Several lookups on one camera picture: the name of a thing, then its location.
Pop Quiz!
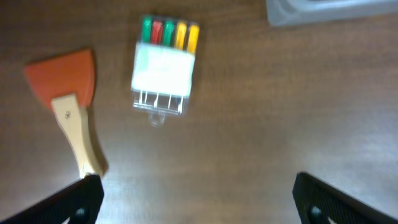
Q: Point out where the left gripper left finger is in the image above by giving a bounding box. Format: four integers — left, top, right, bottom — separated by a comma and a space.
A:
1, 174, 104, 224

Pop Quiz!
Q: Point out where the orange scraper wooden handle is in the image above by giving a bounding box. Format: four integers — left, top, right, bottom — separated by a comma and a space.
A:
24, 49, 104, 178

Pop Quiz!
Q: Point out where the clear plastic container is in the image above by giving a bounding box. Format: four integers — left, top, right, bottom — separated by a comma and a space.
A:
266, 0, 397, 27

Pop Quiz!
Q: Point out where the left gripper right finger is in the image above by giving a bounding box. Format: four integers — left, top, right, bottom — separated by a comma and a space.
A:
292, 172, 397, 224

